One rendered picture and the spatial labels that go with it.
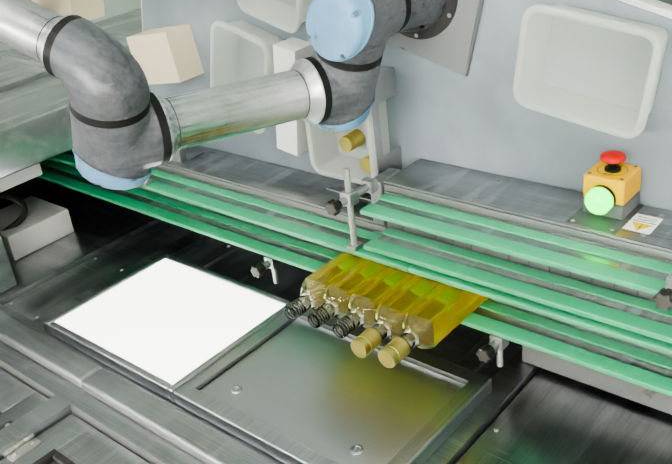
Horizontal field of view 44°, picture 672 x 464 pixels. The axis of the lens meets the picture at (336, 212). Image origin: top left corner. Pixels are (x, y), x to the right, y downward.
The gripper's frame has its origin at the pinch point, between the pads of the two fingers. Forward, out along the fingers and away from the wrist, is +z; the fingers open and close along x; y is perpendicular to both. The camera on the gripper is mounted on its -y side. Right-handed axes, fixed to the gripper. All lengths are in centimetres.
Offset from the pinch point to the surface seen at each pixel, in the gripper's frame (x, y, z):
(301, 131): 28, -39, 31
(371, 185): 23, -66, 20
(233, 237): 51, -36, 15
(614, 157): 2, -105, 31
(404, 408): 45, -94, -1
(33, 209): 74, 29, 5
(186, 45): 23.0, -0.9, 32.5
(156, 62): 28.0, 4.3, 27.7
